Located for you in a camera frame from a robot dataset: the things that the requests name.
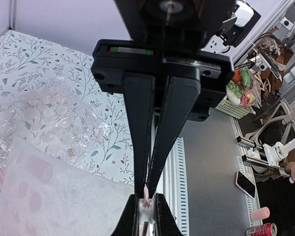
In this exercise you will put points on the pink dotted zip bag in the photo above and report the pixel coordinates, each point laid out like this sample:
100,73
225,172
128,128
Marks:
43,196

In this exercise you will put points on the red soda can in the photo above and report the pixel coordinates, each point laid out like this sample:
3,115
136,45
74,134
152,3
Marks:
268,229

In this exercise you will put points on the floral tablecloth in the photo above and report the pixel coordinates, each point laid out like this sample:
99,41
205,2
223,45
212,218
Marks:
28,63

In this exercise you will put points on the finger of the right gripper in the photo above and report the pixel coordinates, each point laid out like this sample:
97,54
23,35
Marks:
139,94
179,98

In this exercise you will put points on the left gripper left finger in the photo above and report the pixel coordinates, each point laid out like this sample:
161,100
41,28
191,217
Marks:
128,224

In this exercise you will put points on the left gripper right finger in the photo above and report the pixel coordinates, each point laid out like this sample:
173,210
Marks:
165,224

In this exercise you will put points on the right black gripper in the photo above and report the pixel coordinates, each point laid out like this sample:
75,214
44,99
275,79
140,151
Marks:
167,39

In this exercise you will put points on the pink cup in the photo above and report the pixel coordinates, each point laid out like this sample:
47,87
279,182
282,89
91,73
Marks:
260,214

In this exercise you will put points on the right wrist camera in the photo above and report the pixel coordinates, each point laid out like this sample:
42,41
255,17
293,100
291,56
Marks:
242,20

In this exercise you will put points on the green basket of toys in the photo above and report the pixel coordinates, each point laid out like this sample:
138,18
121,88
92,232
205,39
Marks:
243,94

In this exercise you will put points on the pink smartphone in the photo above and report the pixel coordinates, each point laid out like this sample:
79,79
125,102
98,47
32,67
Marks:
245,185

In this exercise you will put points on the right aluminium frame post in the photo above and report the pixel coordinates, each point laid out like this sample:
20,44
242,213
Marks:
12,11

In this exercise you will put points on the crinkled clear zip bag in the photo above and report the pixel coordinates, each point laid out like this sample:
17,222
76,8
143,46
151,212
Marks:
53,119

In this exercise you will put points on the front aluminium rail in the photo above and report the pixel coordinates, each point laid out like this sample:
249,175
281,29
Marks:
199,179

